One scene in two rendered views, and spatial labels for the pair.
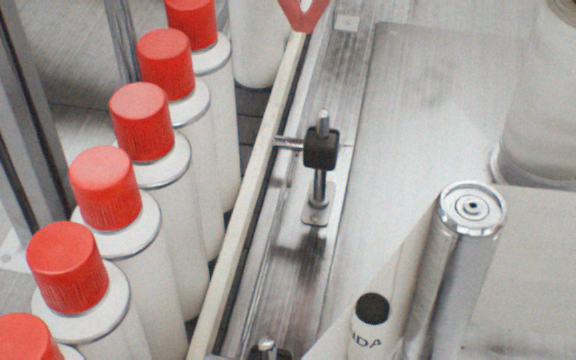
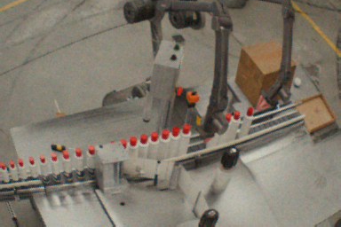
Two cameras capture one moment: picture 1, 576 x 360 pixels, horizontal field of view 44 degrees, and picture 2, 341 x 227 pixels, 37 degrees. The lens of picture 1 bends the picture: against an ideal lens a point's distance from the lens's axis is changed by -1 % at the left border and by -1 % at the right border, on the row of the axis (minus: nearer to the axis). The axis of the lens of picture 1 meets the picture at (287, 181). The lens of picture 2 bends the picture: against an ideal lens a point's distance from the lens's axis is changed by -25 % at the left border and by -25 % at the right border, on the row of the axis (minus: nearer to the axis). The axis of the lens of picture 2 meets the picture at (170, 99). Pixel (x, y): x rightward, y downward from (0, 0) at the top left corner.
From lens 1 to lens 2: 258 cm
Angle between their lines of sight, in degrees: 33
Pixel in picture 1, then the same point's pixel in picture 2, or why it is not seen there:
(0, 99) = (162, 119)
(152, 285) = (152, 150)
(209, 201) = (171, 151)
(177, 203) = (162, 145)
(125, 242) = (151, 142)
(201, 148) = (173, 144)
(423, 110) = not seen: hidden behind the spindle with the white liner
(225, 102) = (184, 142)
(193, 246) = (162, 152)
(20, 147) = (161, 126)
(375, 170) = (202, 170)
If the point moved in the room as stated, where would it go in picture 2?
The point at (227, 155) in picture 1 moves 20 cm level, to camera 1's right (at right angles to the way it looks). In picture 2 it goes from (181, 149) to (206, 175)
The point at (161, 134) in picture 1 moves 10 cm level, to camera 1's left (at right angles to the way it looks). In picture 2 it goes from (164, 136) to (152, 122)
